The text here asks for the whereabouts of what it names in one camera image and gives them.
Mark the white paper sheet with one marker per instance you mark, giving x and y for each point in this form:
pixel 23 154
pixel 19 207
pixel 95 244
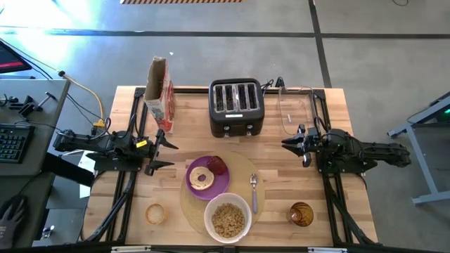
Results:
pixel 86 165

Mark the brown cereal pieces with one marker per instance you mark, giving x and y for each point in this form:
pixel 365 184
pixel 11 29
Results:
pixel 228 220

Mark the tan bagel half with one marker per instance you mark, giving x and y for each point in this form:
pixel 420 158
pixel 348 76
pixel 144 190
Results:
pixel 195 179

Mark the amber glass tumbler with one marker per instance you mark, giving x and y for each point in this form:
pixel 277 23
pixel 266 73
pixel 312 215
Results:
pixel 301 214

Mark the grey metal stand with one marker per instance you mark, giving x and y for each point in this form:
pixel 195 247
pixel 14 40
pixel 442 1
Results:
pixel 427 168

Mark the red toy fruit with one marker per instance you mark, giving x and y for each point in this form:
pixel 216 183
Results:
pixel 217 165

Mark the clear plastic container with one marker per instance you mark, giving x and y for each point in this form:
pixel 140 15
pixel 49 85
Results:
pixel 288 105

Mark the person's gloved hand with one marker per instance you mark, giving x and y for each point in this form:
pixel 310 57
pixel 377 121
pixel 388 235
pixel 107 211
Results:
pixel 12 221

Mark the white metal bracket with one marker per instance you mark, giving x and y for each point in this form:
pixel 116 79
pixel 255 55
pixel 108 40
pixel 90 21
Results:
pixel 130 249
pixel 327 249

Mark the computer monitor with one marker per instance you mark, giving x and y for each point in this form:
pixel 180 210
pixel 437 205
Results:
pixel 10 59

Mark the black aluminium table frame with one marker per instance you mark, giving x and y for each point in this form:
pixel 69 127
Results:
pixel 193 90

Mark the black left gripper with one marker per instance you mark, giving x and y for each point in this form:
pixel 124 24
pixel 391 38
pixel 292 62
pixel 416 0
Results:
pixel 153 151

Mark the white ceramic bowl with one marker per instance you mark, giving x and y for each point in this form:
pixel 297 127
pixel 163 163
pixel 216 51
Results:
pixel 228 197

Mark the purple plastic plate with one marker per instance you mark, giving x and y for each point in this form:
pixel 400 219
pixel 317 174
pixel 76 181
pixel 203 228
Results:
pixel 219 186

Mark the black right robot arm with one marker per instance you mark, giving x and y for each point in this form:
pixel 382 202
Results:
pixel 369 151

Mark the black computer keyboard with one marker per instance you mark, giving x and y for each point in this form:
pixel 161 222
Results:
pixel 14 144

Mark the cardboard cereal box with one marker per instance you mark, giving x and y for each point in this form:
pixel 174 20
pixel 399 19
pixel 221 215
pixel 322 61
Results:
pixel 165 105

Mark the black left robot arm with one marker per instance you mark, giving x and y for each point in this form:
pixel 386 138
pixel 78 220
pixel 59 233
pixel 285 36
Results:
pixel 91 144

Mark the black metal desk clamp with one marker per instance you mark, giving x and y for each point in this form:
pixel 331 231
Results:
pixel 30 107

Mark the black four-slot toaster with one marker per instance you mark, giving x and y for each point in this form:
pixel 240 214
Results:
pixel 235 121

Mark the grey desk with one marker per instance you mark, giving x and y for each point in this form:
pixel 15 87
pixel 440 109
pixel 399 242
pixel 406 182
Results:
pixel 35 86

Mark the round woven straw placemat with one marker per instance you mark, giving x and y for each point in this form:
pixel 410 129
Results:
pixel 242 165

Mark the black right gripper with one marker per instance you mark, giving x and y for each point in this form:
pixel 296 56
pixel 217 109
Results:
pixel 313 144

